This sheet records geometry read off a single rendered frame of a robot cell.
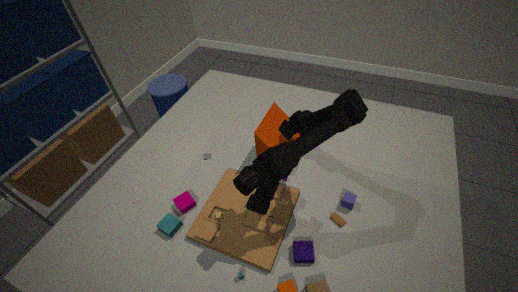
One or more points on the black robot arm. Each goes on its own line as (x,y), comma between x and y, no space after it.
(314,129)

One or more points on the magenta block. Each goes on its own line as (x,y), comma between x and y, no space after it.
(184,202)

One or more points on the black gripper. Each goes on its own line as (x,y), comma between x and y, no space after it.
(264,193)

